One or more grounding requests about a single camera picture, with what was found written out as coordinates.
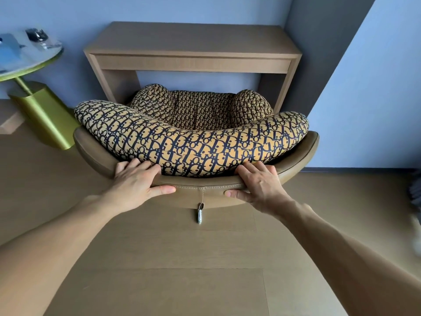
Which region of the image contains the person's right forearm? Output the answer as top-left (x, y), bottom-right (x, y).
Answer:
top-left (279, 201), bottom-right (421, 316)

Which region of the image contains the round gold-green side table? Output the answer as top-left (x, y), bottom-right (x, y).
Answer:
top-left (0, 28), bottom-right (80, 151)

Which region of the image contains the person's left hand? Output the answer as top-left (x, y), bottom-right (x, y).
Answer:
top-left (101, 158), bottom-right (177, 216)

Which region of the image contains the person's right hand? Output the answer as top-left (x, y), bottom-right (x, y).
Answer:
top-left (224, 161), bottom-right (294, 218)

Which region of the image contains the light wooden console desk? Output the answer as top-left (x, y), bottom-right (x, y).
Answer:
top-left (83, 22), bottom-right (303, 115)

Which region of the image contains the tan leather patterned cushion armchair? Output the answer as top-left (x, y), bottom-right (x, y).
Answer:
top-left (73, 83), bottom-right (320, 225)

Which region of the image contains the small black device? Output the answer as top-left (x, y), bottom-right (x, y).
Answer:
top-left (25, 28), bottom-right (49, 43)

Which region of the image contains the person's left forearm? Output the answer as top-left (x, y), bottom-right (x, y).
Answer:
top-left (0, 193), bottom-right (120, 316)

